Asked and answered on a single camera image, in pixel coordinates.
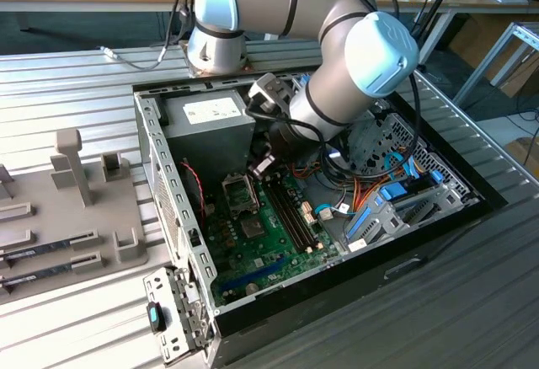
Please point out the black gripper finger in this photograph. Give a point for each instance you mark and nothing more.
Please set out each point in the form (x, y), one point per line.
(262, 166)

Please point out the silver CPU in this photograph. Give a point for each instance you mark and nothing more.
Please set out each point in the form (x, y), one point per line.
(254, 229)

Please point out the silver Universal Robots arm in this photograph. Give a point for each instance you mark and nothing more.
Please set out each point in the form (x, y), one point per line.
(320, 2)

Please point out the CPU socket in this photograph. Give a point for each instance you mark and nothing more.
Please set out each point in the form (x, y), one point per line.
(248, 239)

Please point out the grey power supply unit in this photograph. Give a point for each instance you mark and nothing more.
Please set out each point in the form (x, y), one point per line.
(210, 145)

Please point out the black RAM slot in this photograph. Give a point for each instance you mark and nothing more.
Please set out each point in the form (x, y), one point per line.
(297, 217)
(287, 217)

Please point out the black case fan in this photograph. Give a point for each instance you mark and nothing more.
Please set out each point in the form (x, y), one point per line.
(189, 188)

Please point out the green motherboard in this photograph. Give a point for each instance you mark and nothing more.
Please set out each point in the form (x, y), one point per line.
(282, 251)

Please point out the blue expansion slot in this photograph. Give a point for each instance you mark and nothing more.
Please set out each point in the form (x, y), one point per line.
(252, 274)

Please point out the blue disk carrier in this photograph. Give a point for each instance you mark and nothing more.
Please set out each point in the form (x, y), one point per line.
(393, 192)

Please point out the white paper label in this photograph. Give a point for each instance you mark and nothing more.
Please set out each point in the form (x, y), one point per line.
(357, 245)

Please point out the grey metal disk bay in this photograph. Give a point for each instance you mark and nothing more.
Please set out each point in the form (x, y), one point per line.
(379, 228)

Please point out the silver coin battery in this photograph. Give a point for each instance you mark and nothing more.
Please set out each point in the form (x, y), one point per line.
(251, 289)

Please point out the perforated metal cage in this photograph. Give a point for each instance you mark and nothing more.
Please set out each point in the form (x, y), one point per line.
(433, 162)

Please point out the small blue plastic clip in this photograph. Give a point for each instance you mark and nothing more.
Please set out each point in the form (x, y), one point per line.
(436, 177)

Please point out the black PC case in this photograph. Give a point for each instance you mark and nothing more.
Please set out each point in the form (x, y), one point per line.
(337, 301)

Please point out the black latch blue button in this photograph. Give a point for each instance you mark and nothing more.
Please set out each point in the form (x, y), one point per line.
(155, 317)

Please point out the black tripod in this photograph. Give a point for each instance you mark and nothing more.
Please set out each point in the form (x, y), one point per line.
(435, 6)

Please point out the grey parts rack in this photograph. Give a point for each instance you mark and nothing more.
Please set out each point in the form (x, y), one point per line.
(63, 217)

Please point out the stacked brown cardboard boxes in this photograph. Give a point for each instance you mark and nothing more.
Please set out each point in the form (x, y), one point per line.
(480, 36)

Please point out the wooden desk white legs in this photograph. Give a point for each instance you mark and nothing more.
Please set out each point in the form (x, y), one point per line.
(471, 1)

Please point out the small brown cardboard box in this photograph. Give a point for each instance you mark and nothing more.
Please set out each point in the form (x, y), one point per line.
(522, 150)

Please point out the RAM stick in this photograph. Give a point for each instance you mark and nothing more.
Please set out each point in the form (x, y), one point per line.
(25, 279)
(25, 252)

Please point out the metal expansion slot bracket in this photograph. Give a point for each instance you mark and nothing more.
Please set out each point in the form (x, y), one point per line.
(158, 285)

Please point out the aluminium profile frame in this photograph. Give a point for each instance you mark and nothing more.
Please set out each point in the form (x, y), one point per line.
(481, 69)

